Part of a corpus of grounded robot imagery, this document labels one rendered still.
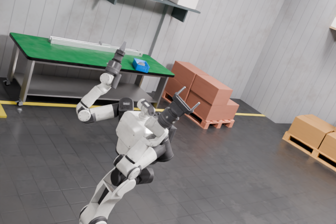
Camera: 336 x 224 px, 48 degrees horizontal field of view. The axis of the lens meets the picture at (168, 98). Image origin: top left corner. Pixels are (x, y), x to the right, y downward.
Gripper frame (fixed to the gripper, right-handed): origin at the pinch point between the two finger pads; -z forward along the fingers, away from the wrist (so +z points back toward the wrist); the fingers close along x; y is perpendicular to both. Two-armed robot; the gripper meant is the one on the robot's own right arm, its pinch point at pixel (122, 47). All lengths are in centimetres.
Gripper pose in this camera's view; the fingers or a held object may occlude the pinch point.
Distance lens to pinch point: 240.8
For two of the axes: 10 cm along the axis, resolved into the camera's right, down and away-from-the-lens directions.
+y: -8.9, -4.0, -2.2
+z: -3.9, 9.2, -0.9
